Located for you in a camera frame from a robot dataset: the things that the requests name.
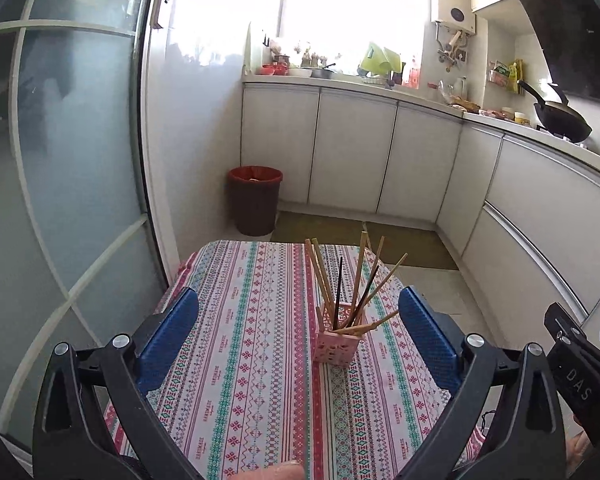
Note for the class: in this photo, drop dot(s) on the bunch of wooden chopsticks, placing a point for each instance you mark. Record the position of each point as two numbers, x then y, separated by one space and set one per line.
322 280

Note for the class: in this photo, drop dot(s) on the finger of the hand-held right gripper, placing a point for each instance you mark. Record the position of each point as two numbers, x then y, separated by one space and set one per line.
562 325

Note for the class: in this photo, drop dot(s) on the black range hood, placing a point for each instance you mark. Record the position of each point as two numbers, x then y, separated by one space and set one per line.
575 35

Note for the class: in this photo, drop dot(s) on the black wok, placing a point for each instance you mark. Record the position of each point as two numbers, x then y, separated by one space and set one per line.
562 120

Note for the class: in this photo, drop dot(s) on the white bowl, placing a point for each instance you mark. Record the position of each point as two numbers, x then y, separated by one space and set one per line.
300 73

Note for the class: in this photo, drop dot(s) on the yellow lidded jar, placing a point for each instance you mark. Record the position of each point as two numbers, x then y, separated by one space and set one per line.
522 119

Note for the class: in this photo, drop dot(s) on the red green patterned tablecloth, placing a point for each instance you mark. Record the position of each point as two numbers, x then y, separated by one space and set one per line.
260 360

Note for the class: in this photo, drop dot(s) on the person's right hand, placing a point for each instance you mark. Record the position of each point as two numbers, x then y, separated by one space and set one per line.
580 450

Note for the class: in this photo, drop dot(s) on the brown floor mat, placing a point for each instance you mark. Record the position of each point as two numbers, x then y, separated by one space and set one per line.
320 227

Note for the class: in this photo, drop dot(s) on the red bottle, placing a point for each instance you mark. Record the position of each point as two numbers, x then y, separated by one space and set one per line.
411 75

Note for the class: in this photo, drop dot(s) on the white wall water heater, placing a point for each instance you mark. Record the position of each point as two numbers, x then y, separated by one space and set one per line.
452 0

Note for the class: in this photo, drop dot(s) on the glass bowl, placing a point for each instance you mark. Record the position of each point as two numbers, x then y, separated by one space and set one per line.
446 94

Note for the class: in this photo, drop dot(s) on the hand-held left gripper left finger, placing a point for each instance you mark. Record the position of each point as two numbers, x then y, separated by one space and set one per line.
167 345

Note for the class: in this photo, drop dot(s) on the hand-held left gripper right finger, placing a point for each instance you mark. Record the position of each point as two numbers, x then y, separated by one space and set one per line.
430 345

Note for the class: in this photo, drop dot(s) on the black chopstick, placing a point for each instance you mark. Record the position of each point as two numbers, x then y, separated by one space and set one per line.
338 290

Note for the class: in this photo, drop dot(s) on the pink perforated utensil holder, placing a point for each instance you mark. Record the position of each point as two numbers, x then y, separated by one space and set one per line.
335 347

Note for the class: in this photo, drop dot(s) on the person's left hand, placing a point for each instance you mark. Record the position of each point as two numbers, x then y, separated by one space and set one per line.
270 474

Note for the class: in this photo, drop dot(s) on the wall spice rack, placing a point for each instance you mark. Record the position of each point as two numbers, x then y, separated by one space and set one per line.
505 77

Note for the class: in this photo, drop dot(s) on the lime green plastic board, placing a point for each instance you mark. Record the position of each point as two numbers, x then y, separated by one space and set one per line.
380 60

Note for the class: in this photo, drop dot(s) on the bright kitchen window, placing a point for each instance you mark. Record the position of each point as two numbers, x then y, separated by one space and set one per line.
340 5

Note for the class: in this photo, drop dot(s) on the frosted glass sliding door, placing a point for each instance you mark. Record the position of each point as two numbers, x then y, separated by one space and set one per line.
80 160

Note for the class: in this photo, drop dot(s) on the white jug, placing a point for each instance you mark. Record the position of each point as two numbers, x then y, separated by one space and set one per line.
460 87

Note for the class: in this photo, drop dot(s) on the brown trash bin red liner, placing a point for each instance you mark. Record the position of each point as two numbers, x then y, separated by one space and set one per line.
255 200

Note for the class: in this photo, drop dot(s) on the white base cabinet run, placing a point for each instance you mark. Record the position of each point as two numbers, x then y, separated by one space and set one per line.
355 150
540 210

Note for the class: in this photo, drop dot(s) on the steel pan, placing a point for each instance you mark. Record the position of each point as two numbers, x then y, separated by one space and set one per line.
322 72

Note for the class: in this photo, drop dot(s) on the red bowl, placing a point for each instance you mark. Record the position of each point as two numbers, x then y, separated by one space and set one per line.
272 70

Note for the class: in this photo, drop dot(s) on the water heater pipes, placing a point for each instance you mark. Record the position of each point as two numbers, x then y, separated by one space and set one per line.
450 50

